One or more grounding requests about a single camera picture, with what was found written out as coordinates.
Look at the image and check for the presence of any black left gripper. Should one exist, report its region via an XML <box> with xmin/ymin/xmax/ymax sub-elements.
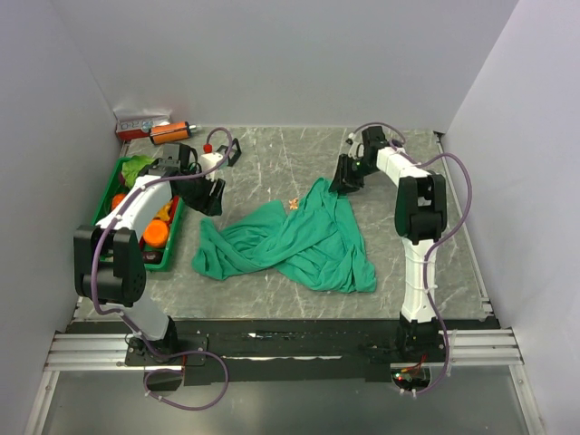
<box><xmin>177</xmin><ymin>167</ymin><xmax>226</xmax><ymax>217</ymax></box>

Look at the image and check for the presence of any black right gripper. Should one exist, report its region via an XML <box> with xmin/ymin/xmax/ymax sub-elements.
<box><xmin>327</xmin><ymin>154</ymin><xmax>376</xmax><ymax>196</ymax></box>

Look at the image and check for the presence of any green garment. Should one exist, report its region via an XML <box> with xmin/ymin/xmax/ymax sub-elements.
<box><xmin>192</xmin><ymin>178</ymin><xmax>377</xmax><ymax>294</ymax></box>

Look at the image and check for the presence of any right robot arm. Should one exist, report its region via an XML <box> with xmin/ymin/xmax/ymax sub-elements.
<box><xmin>330</xmin><ymin>123</ymin><xmax>448</xmax><ymax>362</ymax></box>

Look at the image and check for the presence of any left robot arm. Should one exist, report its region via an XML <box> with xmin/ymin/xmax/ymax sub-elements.
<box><xmin>73</xmin><ymin>143</ymin><xmax>228</xmax><ymax>364</ymax></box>

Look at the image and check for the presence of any yellow pepper toy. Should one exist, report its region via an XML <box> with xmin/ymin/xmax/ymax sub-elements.
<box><xmin>155</xmin><ymin>198</ymin><xmax>178</xmax><ymax>226</ymax></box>

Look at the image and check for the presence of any orange carrot toy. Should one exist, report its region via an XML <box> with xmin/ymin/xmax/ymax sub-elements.
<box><xmin>142</xmin><ymin>218</ymin><xmax>169</xmax><ymax>248</ymax></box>

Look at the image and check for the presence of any orange cylindrical tool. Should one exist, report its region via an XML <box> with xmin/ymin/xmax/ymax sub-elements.
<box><xmin>149</xmin><ymin>121</ymin><xmax>197</xmax><ymax>146</ymax></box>

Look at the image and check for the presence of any green plastic tray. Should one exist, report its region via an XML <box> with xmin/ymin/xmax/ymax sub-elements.
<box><xmin>92</xmin><ymin>155</ymin><xmax>184</xmax><ymax>272</ymax></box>

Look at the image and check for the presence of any green lettuce toy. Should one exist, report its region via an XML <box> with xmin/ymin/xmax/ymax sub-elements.
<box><xmin>121</xmin><ymin>155</ymin><xmax>154</xmax><ymax>189</ymax></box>

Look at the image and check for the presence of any purple eggplant toy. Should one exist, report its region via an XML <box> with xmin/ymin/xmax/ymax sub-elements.
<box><xmin>141</xmin><ymin>250</ymin><xmax>163</xmax><ymax>265</ymax></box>

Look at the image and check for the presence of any orange pepper toy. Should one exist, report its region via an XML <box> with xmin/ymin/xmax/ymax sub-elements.
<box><xmin>111</xmin><ymin>193</ymin><xmax>127</xmax><ymax>210</ymax></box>

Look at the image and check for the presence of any red white box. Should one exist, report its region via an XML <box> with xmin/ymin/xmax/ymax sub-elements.
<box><xmin>115</xmin><ymin>116</ymin><xmax>170</xmax><ymax>141</ymax></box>

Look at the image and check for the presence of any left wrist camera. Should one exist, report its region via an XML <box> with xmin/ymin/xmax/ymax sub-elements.
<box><xmin>198</xmin><ymin>152</ymin><xmax>224</xmax><ymax>181</ymax></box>

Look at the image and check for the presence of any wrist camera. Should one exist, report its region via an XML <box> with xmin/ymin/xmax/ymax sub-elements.
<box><xmin>345</xmin><ymin>132</ymin><xmax>364</xmax><ymax>159</ymax></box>
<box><xmin>198</xmin><ymin>152</ymin><xmax>224</xmax><ymax>181</ymax></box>

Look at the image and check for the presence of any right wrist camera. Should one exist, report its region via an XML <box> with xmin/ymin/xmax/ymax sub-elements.
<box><xmin>345</xmin><ymin>132</ymin><xmax>364</xmax><ymax>159</ymax></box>

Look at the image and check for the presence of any black wire stand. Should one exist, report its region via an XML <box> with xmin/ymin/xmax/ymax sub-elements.
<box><xmin>217</xmin><ymin>138</ymin><xmax>242</xmax><ymax>167</ymax></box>

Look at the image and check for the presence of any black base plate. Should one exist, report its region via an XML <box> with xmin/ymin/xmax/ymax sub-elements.
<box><xmin>124</xmin><ymin>319</ymin><xmax>499</xmax><ymax>393</ymax></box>

